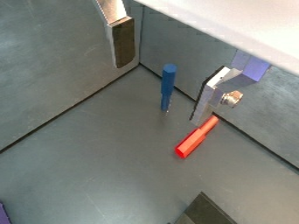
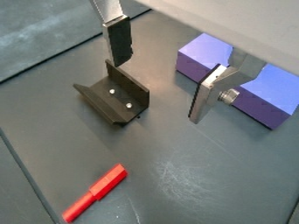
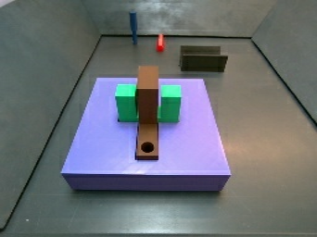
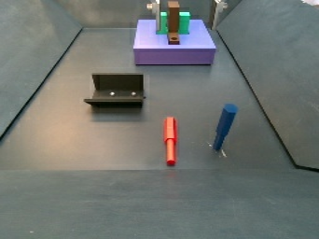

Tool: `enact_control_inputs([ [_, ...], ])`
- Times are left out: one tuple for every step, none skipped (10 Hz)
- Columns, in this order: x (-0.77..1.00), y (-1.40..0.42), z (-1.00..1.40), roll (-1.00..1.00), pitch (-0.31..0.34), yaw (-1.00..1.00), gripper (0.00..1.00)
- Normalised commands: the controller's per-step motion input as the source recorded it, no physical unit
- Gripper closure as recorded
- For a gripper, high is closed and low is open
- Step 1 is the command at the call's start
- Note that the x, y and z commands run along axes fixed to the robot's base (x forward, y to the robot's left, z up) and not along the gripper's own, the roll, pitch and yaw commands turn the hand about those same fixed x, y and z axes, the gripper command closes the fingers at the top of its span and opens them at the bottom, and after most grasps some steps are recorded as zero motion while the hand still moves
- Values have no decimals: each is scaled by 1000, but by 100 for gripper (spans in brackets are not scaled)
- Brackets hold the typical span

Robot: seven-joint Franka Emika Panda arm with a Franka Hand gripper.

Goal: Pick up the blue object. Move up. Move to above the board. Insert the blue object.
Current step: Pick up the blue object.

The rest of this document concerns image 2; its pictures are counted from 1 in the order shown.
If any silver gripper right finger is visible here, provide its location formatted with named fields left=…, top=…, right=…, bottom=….
left=189, top=48, right=268, bottom=123

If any purple base board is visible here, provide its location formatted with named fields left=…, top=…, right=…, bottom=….
left=177, top=34, right=299, bottom=130

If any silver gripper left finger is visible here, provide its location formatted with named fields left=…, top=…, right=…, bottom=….
left=90, top=0, right=134, bottom=67

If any red peg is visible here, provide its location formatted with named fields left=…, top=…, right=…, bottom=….
left=62, top=164, right=127, bottom=223

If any black U-shaped bracket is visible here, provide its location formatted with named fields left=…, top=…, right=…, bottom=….
left=74, top=59, right=150, bottom=126

